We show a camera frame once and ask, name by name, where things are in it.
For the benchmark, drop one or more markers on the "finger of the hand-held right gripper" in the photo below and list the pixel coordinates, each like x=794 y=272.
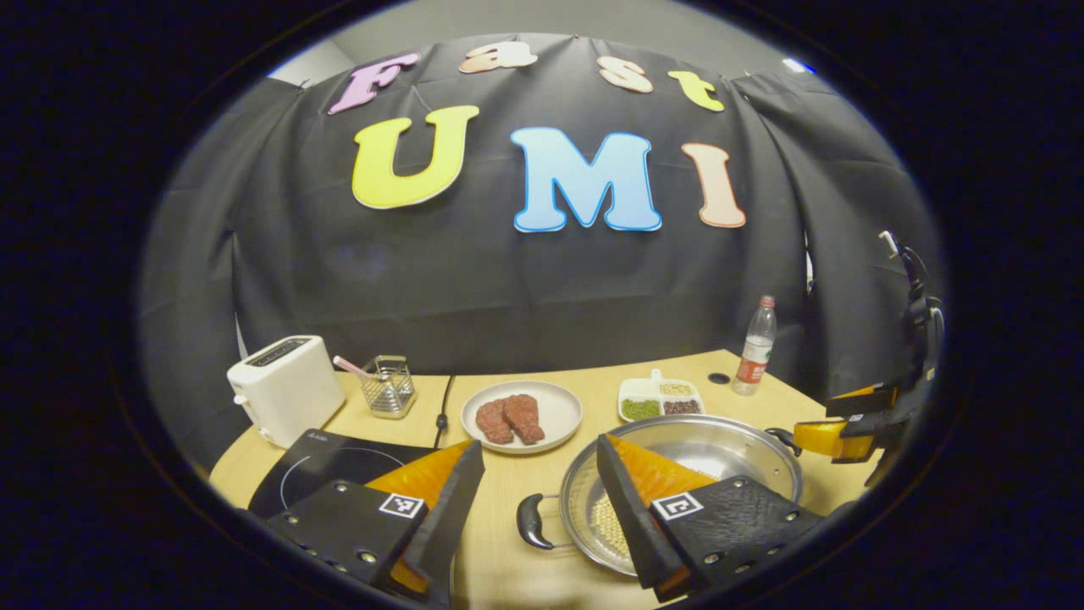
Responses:
x=826 y=438
x=864 y=400

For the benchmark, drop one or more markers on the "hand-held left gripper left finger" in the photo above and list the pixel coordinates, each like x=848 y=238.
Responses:
x=449 y=525

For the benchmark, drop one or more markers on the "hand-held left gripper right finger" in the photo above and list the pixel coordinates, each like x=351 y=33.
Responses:
x=631 y=525

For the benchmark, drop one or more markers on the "stainless steel pot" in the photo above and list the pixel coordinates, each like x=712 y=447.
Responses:
x=720 y=457

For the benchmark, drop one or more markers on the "black induction cooktop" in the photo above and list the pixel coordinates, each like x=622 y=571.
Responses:
x=322 y=466

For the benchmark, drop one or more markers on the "pile of soybeans in pot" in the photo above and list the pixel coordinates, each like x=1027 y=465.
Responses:
x=610 y=525

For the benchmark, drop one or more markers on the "red raw meat piece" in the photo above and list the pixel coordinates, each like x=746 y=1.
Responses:
x=493 y=424
x=525 y=417

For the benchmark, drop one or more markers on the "clear plastic water bottle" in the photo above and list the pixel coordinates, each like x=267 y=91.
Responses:
x=754 y=352

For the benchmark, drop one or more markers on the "heap of green beans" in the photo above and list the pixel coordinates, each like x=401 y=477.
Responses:
x=641 y=409

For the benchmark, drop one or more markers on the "heap of red beans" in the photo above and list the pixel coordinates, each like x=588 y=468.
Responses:
x=682 y=407

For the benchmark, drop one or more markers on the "white divided dish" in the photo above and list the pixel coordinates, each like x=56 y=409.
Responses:
x=635 y=390

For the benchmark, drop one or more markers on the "white round plate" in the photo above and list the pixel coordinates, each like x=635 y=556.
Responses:
x=559 y=407

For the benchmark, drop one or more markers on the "small heap of soybeans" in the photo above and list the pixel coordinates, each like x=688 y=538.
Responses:
x=675 y=390

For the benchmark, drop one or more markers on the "pink stick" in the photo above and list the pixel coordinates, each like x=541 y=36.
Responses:
x=349 y=365

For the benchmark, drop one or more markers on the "white toaster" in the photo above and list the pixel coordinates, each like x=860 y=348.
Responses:
x=288 y=390

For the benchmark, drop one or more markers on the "black backdrop cloth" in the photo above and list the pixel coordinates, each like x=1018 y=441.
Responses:
x=525 y=296

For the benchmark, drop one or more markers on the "small ceiling light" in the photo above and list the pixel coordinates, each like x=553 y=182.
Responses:
x=796 y=65

